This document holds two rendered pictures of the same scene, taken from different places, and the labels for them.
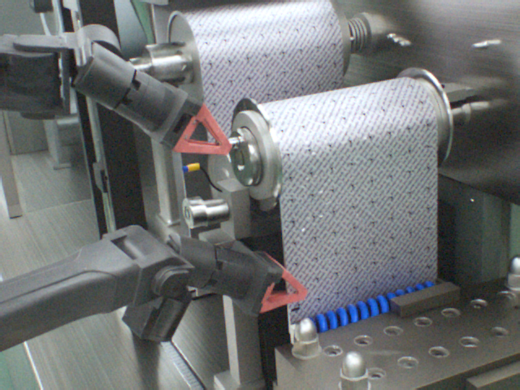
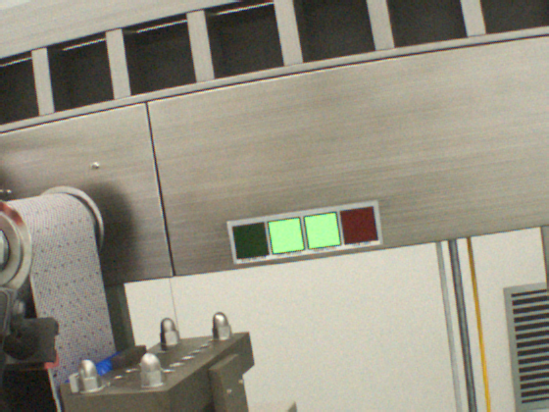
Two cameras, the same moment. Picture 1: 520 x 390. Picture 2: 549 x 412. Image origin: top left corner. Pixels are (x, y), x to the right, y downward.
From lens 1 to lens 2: 0.90 m
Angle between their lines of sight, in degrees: 52
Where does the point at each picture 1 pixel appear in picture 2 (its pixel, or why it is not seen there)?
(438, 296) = (137, 350)
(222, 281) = (24, 334)
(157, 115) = not seen: outside the picture
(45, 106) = not seen: outside the picture
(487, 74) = (102, 187)
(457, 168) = not seen: hidden behind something
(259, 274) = (45, 327)
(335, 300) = (73, 369)
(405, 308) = (125, 359)
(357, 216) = (70, 292)
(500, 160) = (128, 250)
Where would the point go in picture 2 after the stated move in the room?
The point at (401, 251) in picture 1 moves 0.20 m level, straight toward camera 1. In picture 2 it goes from (95, 328) to (165, 333)
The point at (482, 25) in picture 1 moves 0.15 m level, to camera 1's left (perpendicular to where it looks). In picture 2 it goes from (89, 152) to (24, 162)
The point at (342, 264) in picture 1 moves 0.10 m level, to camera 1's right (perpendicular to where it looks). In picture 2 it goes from (70, 335) to (117, 323)
